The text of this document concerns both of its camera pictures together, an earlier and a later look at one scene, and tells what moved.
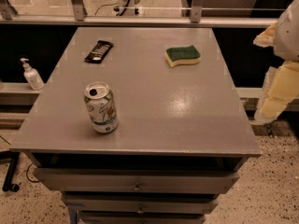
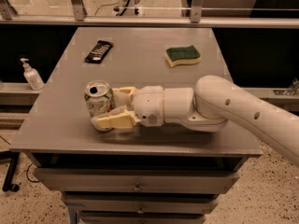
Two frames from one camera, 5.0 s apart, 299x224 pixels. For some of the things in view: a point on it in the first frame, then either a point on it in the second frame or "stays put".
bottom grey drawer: (139, 217) stays put
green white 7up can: (101, 105) stays put
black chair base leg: (13, 156) stays put
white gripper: (288, 36) -> (149, 104)
